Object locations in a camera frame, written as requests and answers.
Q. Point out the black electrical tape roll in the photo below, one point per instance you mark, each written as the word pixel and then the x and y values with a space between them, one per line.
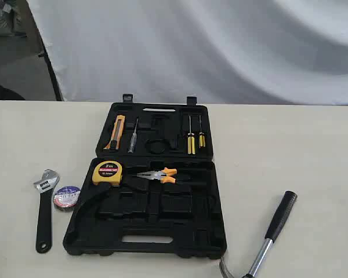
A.
pixel 65 198

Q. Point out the black grip claw hammer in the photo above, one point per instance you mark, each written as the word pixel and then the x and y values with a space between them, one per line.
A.
pixel 276 225

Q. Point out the black handled adjustable wrench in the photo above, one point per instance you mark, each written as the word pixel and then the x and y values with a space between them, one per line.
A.
pixel 45 187

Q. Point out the black plastic tool case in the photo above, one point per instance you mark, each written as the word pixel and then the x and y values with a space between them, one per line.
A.
pixel 146 216

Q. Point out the large yellow black screwdriver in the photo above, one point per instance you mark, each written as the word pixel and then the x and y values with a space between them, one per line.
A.
pixel 190 139

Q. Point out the small yellow black screwdriver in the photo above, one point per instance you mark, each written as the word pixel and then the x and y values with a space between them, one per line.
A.
pixel 202 143

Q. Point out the yellow utility knife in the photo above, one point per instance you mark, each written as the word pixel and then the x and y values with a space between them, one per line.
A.
pixel 116 134

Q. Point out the yellow tape measure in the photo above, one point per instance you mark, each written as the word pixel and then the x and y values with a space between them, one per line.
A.
pixel 108 171

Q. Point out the white backdrop cloth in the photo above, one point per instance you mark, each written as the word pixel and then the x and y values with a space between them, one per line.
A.
pixel 232 52

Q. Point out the black backdrop stand pole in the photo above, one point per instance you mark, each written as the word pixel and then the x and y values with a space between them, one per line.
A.
pixel 37 44

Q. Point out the white sack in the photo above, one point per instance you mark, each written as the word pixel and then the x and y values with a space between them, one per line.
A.
pixel 8 16

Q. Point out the orange handled pliers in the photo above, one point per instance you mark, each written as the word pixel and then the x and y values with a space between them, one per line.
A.
pixel 164 176

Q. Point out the clear handle tester screwdriver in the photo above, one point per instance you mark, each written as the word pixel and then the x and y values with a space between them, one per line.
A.
pixel 133 138

